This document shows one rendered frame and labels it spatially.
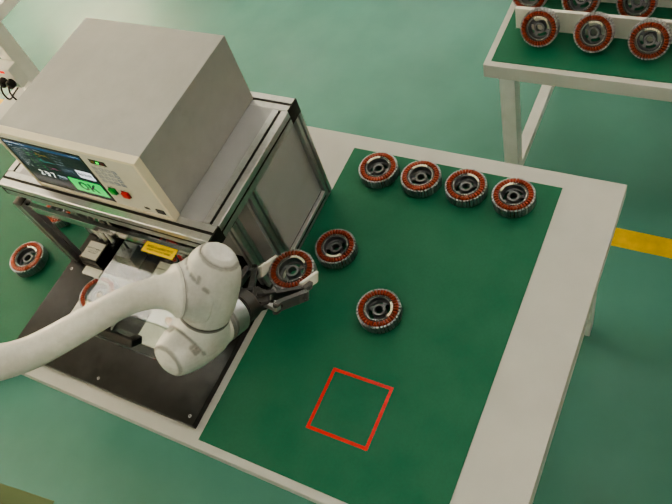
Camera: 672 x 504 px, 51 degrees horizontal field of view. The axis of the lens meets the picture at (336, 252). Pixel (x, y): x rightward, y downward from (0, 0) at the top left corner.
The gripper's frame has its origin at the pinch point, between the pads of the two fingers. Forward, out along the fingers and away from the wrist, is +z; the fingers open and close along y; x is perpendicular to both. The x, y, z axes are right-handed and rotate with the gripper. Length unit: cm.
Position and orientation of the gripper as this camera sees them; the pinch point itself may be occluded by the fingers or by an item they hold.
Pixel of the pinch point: (292, 271)
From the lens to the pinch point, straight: 167.5
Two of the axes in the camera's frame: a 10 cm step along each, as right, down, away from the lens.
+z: 5.5, -4.0, 7.3
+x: -0.4, 8.6, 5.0
